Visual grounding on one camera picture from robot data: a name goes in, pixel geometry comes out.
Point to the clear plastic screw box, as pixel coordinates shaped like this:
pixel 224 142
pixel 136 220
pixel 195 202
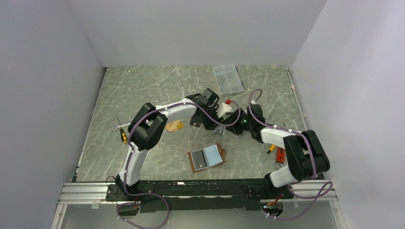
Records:
pixel 228 80

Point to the gold card stack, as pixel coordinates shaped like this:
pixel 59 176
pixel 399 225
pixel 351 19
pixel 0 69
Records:
pixel 174 126

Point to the aluminium frame rail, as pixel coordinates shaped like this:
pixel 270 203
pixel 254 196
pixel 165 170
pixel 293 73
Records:
pixel 94 194

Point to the silver open-end wrench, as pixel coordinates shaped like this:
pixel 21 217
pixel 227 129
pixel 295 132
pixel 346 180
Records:
pixel 118 126

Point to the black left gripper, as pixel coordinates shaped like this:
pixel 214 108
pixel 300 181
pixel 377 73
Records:
pixel 209 125

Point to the yellow black screwdriver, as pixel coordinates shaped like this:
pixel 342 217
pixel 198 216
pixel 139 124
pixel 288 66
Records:
pixel 122 134

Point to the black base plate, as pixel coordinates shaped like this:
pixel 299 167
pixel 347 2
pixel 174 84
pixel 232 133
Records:
pixel 248 194

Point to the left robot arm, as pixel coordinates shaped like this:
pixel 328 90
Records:
pixel 146 129

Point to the orange handled tool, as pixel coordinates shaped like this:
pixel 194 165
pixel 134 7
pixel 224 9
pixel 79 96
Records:
pixel 280 155

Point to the brown leather card holder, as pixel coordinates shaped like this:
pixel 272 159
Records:
pixel 214 155

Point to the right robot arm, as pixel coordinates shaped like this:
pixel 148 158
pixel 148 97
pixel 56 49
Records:
pixel 305 155

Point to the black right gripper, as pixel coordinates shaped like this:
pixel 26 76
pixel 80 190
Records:
pixel 234 118

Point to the black card stack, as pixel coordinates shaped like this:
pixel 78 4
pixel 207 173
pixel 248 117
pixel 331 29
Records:
pixel 195 121

